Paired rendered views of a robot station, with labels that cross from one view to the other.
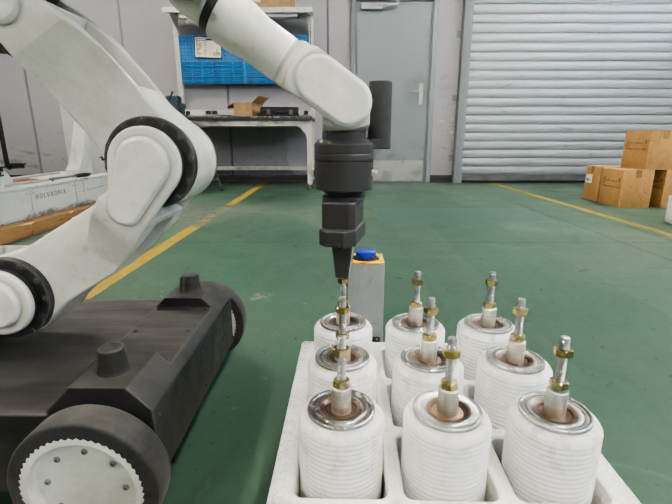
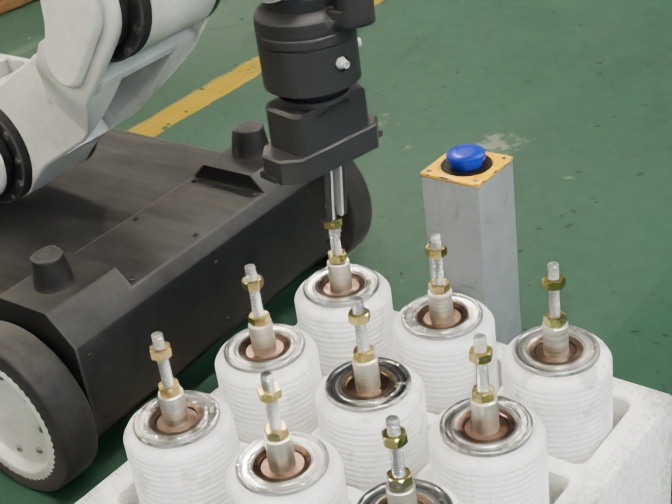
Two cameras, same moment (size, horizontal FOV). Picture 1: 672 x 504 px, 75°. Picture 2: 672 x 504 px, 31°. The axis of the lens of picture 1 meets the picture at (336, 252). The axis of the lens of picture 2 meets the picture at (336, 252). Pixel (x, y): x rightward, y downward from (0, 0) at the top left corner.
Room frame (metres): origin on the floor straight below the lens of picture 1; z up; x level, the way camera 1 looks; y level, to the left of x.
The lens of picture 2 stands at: (-0.12, -0.65, 0.87)
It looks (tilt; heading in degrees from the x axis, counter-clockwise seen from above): 30 degrees down; 40
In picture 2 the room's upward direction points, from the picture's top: 8 degrees counter-clockwise
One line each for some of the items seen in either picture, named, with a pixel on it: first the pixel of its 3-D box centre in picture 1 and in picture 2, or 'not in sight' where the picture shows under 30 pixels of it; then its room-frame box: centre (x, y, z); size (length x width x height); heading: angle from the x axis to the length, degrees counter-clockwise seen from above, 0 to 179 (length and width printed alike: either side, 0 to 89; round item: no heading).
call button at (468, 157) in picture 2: (365, 255); (466, 159); (0.83, -0.06, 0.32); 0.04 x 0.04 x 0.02
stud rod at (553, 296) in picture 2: (490, 294); (554, 301); (0.66, -0.25, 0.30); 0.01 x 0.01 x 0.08
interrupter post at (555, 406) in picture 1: (556, 402); (402, 501); (0.42, -0.24, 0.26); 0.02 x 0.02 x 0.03
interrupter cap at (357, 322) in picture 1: (343, 322); (341, 286); (0.66, -0.01, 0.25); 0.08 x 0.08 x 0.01
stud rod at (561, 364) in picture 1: (560, 368); (397, 459); (0.42, -0.24, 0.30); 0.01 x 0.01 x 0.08
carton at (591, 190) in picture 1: (607, 182); not in sight; (3.94, -2.44, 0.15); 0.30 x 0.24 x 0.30; 89
